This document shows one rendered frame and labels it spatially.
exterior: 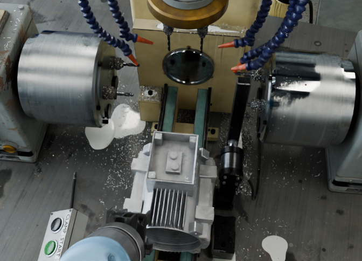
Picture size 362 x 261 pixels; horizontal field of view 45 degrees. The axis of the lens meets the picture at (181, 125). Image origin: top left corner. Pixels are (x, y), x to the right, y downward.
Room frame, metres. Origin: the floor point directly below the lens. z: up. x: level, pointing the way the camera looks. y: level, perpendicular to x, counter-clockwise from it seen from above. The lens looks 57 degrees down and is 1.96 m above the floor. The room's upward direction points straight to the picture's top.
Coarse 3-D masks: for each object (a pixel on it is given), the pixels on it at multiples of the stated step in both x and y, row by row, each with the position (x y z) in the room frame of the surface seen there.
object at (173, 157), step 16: (160, 144) 0.50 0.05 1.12; (176, 144) 0.50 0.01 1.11; (192, 144) 0.49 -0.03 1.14; (160, 160) 0.46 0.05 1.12; (176, 160) 0.45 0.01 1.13; (192, 160) 0.46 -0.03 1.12; (160, 176) 0.42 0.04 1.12; (176, 176) 0.42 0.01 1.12; (192, 176) 0.40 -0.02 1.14; (176, 192) 0.39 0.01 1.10; (192, 192) 0.39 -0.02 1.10
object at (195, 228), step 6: (150, 144) 0.51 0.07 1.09; (144, 150) 0.50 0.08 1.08; (204, 150) 0.50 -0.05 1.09; (204, 156) 0.48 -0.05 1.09; (192, 222) 0.33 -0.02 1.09; (192, 228) 0.31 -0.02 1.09; (198, 228) 0.31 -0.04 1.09; (192, 234) 0.31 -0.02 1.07; (198, 234) 0.31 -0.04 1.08; (192, 252) 0.31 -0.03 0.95; (198, 252) 0.30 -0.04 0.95
